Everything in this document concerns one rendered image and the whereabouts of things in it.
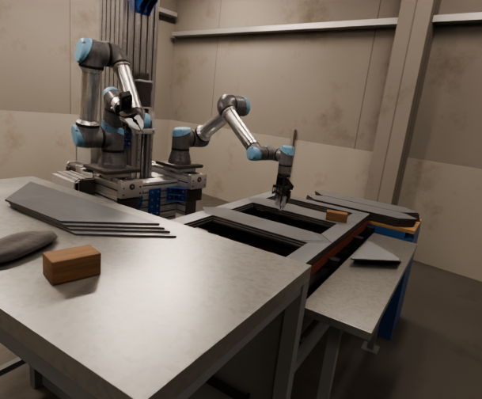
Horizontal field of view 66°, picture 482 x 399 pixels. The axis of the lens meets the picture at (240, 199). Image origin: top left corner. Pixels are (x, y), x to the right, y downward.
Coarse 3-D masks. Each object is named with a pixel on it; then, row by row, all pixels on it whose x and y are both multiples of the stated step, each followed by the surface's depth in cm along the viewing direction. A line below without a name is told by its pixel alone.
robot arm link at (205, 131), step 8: (240, 96) 222; (240, 104) 217; (248, 104) 222; (240, 112) 221; (248, 112) 226; (216, 120) 232; (224, 120) 230; (200, 128) 244; (208, 128) 238; (216, 128) 237; (200, 136) 244; (208, 136) 244; (200, 144) 249
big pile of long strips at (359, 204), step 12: (324, 192) 296; (336, 204) 260; (348, 204) 263; (360, 204) 267; (372, 204) 271; (384, 204) 276; (372, 216) 249; (384, 216) 245; (396, 216) 244; (408, 216) 248
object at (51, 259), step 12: (48, 252) 78; (60, 252) 78; (72, 252) 79; (84, 252) 79; (96, 252) 80; (48, 264) 75; (60, 264) 74; (72, 264) 76; (84, 264) 78; (96, 264) 80; (48, 276) 76; (60, 276) 75; (72, 276) 77; (84, 276) 79
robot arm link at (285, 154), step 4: (280, 148) 202; (284, 148) 199; (288, 148) 198; (292, 148) 199; (276, 152) 203; (280, 152) 201; (284, 152) 199; (288, 152) 199; (292, 152) 200; (276, 156) 203; (280, 156) 201; (284, 156) 199; (288, 156) 199; (292, 156) 200; (280, 160) 201; (284, 160) 200; (288, 160) 200; (292, 160) 201; (280, 164) 202; (284, 164) 200; (288, 164) 200
